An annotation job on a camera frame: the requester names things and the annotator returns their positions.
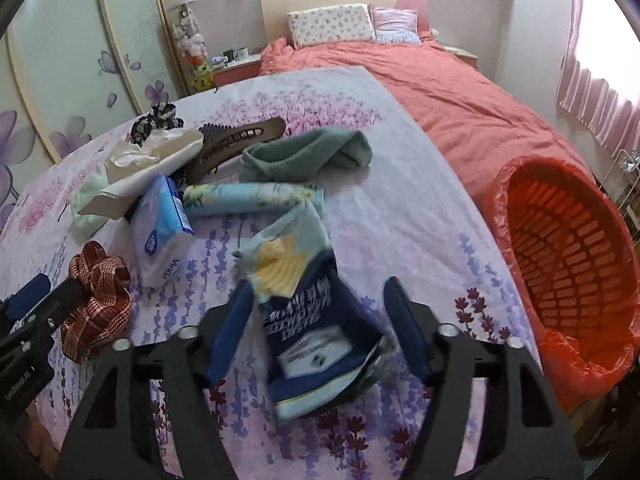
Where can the orange lattice basket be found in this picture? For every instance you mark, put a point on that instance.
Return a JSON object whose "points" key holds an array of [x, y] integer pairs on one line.
{"points": [[565, 260]]}

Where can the blue and yellow snack packet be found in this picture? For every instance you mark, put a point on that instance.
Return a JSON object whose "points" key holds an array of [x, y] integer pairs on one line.
{"points": [[310, 320]]}

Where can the beige bedside table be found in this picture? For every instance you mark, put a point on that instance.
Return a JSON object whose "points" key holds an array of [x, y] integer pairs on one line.
{"points": [[462, 55]]}

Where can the white tissue box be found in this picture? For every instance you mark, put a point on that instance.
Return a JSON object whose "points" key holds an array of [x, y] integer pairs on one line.
{"points": [[150, 165]]}

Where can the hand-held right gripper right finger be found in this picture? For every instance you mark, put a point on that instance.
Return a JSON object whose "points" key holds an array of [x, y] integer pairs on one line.
{"points": [[405, 320]]}

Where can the dark mug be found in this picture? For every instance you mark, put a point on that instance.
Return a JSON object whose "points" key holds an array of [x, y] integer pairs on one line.
{"points": [[229, 54]]}

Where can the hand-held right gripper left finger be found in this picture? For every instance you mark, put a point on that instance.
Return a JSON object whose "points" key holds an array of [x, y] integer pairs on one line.
{"points": [[226, 332]]}

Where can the flower print wardrobe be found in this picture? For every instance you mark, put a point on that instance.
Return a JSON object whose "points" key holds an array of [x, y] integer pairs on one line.
{"points": [[75, 60]]}

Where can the orange laundry basket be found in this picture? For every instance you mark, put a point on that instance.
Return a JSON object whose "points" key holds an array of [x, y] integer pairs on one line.
{"points": [[570, 377]]}

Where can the pink nightstand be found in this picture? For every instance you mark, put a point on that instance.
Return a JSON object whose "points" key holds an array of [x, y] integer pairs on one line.
{"points": [[235, 72]]}

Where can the white mug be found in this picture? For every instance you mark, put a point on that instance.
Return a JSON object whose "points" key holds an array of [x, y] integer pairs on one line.
{"points": [[242, 53]]}

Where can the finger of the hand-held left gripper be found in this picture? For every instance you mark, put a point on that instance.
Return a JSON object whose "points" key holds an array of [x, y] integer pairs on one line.
{"points": [[62, 300], [30, 296]]}

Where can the light green cloth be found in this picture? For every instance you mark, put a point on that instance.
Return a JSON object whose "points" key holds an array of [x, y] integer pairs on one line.
{"points": [[87, 205]]}

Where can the tree print sheet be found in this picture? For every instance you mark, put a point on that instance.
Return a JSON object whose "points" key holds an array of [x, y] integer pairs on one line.
{"points": [[400, 200]]}

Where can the floral pillow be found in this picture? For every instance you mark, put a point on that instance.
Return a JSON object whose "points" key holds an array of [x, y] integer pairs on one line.
{"points": [[330, 25]]}

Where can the brown hair claw clip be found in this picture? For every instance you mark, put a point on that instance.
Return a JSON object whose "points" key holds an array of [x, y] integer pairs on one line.
{"points": [[235, 140]]}

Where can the coral duvet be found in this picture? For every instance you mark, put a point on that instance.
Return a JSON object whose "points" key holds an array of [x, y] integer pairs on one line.
{"points": [[450, 100]]}

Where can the blue tissue pack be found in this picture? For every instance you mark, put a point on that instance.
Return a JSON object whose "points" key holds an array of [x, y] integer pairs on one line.
{"points": [[160, 230]]}

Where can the clear tube of plush toys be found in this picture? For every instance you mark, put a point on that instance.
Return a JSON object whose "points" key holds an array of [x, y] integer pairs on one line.
{"points": [[190, 35]]}

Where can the light blue floral packet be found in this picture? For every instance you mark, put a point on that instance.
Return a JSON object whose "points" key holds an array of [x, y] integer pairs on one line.
{"points": [[250, 199]]}

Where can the pink curtain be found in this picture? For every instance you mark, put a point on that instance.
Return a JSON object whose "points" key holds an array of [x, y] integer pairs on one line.
{"points": [[600, 90]]}

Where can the pink striped pillow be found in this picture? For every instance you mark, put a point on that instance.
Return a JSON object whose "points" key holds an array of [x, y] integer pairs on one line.
{"points": [[395, 22]]}

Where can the green towel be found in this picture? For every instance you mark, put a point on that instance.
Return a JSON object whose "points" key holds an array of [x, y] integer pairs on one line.
{"points": [[310, 152]]}

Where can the black floral scrunchie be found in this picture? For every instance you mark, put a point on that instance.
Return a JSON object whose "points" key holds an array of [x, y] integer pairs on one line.
{"points": [[150, 120]]}

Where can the yellow green plush toy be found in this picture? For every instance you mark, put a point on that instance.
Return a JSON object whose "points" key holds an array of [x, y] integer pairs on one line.
{"points": [[201, 77]]}

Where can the red plaid scrunchie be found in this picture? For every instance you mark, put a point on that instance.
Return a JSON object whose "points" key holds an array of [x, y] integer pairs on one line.
{"points": [[100, 305]]}

